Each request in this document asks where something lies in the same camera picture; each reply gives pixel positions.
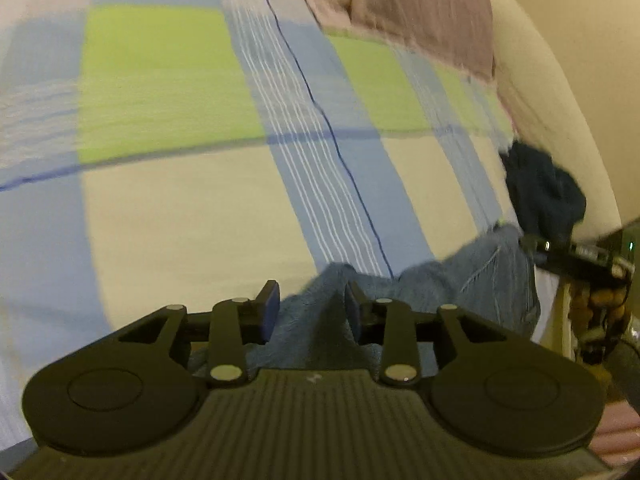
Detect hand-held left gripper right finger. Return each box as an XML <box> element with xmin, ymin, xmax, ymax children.
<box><xmin>346</xmin><ymin>281</ymin><xmax>517</xmax><ymax>387</ymax></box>

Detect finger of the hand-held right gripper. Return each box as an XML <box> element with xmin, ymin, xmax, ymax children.
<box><xmin>519</xmin><ymin>234</ymin><xmax>552</xmax><ymax>263</ymax></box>

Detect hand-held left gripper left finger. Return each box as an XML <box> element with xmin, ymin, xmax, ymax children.
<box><xmin>117</xmin><ymin>280</ymin><xmax>282</xmax><ymax>387</ymax></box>

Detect dark blue garment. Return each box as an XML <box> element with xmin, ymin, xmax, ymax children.
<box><xmin>500</xmin><ymin>141</ymin><xmax>588</xmax><ymax>239</ymax></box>

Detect blue denim jeans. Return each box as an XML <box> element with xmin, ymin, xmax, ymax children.
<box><xmin>189</xmin><ymin>224</ymin><xmax>542</xmax><ymax>380</ymax></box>

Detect person's right hand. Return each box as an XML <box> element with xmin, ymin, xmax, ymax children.
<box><xmin>570</xmin><ymin>282</ymin><xmax>632</xmax><ymax>367</ymax></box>

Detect white cloth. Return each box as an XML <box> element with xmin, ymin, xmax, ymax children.
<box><xmin>531</xmin><ymin>265</ymin><xmax>574</xmax><ymax>358</ymax></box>

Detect plaid bed sheet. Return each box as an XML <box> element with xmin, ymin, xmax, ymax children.
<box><xmin>0</xmin><ymin>0</ymin><xmax>531</xmax><ymax>456</ymax></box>

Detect cream bed headboard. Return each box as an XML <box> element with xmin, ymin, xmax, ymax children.
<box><xmin>477</xmin><ymin>0</ymin><xmax>625</xmax><ymax>241</ymax></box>

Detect pink striped cloth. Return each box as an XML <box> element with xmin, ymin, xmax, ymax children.
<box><xmin>594</xmin><ymin>399</ymin><xmax>640</xmax><ymax>467</ymax></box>

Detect brown pink blanket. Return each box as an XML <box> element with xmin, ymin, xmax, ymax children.
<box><xmin>250</xmin><ymin>0</ymin><xmax>497</xmax><ymax>81</ymax></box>

